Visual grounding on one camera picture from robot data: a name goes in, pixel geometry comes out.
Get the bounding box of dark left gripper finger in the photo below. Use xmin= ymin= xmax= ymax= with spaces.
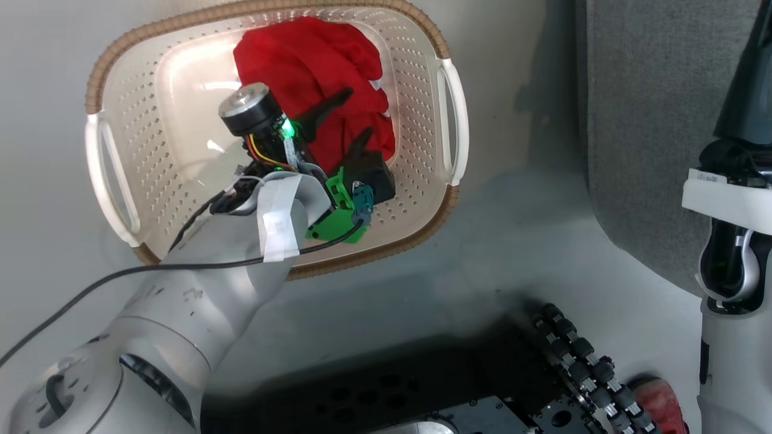
xmin=301 ymin=88 xmax=355 ymax=143
xmin=347 ymin=127 xmax=375 ymax=161

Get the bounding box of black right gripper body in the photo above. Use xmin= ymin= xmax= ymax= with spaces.
xmin=682 ymin=137 xmax=772 ymax=315

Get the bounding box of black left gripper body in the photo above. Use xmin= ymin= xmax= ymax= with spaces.
xmin=218 ymin=83 xmax=330 ymax=180

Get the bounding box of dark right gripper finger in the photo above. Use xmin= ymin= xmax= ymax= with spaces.
xmin=714 ymin=0 xmax=772 ymax=147

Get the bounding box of red garment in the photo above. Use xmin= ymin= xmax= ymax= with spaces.
xmin=233 ymin=16 xmax=397 ymax=176

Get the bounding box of grey fabric sofa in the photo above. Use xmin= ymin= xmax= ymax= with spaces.
xmin=575 ymin=0 xmax=772 ymax=297

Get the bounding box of white perforated laundry basket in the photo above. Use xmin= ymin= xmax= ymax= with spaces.
xmin=84 ymin=0 xmax=470 ymax=281

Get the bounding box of red round button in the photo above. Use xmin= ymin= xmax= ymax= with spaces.
xmin=626 ymin=376 xmax=689 ymax=434

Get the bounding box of white strap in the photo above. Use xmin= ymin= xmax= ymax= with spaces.
xmin=256 ymin=174 xmax=303 ymax=263

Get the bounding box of black cable drag chain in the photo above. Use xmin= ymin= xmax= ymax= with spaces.
xmin=530 ymin=302 xmax=659 ymax=434

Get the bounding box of thin black cable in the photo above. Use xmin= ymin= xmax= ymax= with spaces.
xmin=0 ymin=218 xmax=366 ymax=368

